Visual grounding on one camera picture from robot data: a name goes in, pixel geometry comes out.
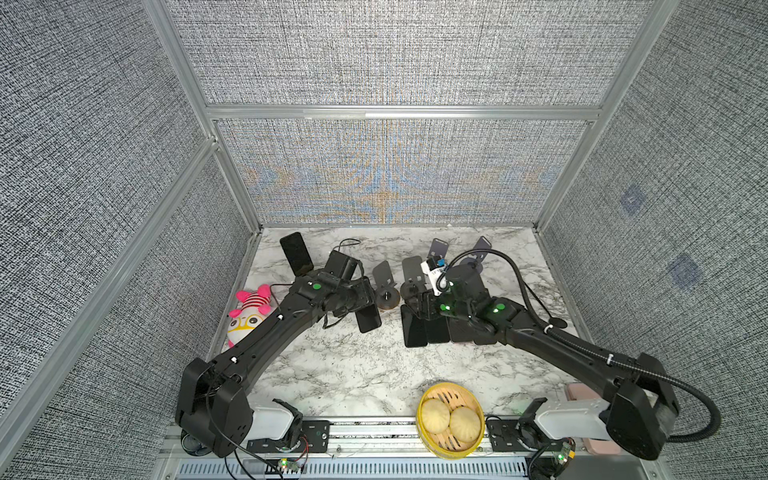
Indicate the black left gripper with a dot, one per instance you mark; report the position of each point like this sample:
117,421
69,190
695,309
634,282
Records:
365,295

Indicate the black phone with purple edge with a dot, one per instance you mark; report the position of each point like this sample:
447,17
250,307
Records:
460,331

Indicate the right arm mounting base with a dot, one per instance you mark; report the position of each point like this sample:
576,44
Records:
518,434

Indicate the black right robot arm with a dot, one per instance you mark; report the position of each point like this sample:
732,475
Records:
642,407

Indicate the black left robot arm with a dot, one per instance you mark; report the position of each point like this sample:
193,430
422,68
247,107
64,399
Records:
213,404

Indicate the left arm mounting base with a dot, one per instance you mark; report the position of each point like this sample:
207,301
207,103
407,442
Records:
279,427

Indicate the wooden base phone stand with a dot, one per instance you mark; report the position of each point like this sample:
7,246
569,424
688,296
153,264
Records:
387,296

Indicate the wooden base grey plate stand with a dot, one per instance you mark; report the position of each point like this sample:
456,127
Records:
414,282

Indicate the purple round phone stand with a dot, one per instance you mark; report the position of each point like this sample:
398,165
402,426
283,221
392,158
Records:
438,249

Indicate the purple right phone stand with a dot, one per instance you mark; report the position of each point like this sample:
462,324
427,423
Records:
480,250

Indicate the pink phone case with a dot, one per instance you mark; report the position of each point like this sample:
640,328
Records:
579,392

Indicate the pink striped plush toy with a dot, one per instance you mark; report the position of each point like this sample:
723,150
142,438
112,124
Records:
252,309

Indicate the left steamed bun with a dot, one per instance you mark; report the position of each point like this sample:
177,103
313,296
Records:
435,416

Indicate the steamed bun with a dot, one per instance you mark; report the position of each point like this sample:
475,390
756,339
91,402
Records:
465,425
435,416

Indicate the yellow bamboo steamer basket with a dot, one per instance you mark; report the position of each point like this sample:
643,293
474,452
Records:
444,445

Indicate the right steamed bun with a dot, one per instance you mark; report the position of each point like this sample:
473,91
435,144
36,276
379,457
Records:
465,425

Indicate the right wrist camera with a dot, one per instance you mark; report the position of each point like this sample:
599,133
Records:
434,270

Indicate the aluminium front rail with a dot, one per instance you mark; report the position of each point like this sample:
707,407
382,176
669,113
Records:
386,447

